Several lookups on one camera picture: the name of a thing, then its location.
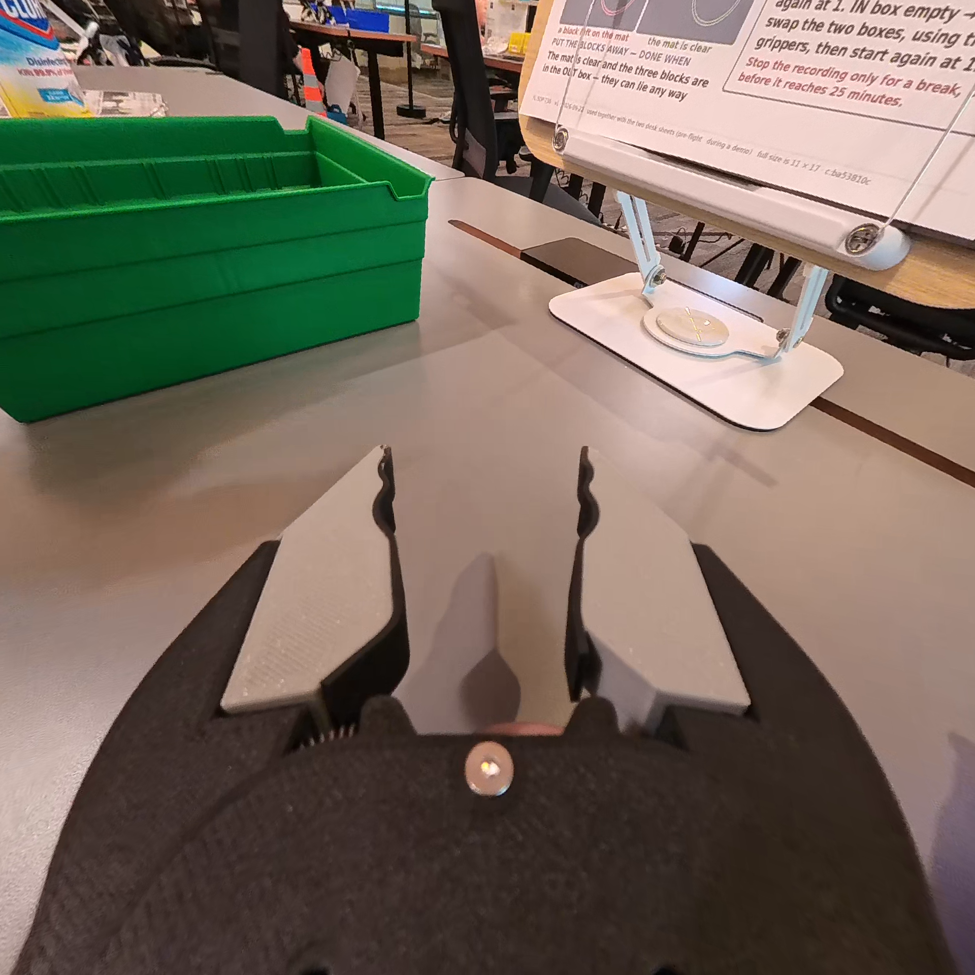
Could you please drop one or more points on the disinfectant wipes canister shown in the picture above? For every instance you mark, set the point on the disinfectant wipes canister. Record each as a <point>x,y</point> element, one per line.
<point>38,68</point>

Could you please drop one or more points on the small blue storage bin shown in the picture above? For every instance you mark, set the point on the small blue storage bin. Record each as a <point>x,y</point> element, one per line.
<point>362,17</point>

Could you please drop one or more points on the wooden background table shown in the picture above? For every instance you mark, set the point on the wooden background table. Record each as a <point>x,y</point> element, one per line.
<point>358,34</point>

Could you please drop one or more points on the white document stand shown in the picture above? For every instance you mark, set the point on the white document stand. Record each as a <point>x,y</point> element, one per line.
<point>762,381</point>

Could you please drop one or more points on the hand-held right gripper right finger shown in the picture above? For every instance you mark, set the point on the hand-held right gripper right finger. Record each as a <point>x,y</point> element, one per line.
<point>655,609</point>

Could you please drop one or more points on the green plastic bin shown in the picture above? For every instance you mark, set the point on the green plastic bin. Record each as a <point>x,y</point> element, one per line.
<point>190,305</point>

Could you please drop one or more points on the orange traffic cone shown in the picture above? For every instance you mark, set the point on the orange traffic cone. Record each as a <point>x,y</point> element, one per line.
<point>312,80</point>

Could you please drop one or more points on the wooden backing board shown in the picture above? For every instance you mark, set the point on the wooden backing board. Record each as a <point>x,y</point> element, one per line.
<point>929,282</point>

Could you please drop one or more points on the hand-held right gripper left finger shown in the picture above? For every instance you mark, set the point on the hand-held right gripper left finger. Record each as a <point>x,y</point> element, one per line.
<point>320,609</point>

